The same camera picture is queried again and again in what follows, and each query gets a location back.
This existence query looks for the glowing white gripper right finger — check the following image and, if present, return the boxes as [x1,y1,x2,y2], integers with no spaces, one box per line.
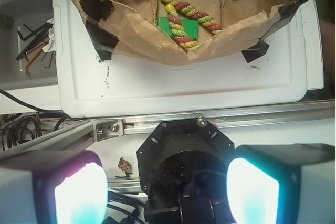
[226,144,335,223]

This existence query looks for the glowing white gripper left finger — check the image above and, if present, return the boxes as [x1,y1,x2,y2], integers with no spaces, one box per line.
[1,151,108,223]

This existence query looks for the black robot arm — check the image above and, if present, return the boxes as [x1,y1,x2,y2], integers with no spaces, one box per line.
[1,119,335,223]

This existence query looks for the green flat block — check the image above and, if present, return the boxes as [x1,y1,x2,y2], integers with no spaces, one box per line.
[158,17,198,40]

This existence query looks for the orange hex key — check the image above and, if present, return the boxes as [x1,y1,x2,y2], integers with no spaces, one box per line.
[24,42,48,77]

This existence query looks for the grey side tray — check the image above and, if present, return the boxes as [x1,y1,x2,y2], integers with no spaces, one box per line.
[1,0,57,90]

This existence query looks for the black hex keys set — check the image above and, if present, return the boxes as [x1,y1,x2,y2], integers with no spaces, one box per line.
[15,21,54,62]

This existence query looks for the brown paper bag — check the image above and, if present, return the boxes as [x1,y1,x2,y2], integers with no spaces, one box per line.
[72,0,306,66]

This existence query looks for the aluminium frame rail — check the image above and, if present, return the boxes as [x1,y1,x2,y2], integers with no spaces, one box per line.
[0,99,336,156]

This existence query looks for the black cable bundle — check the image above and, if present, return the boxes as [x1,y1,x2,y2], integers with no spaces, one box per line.
[0,89,71,151]

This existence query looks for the multicolour twisted rope toy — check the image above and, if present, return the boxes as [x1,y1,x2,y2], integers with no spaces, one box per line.
[158,0,222,51]

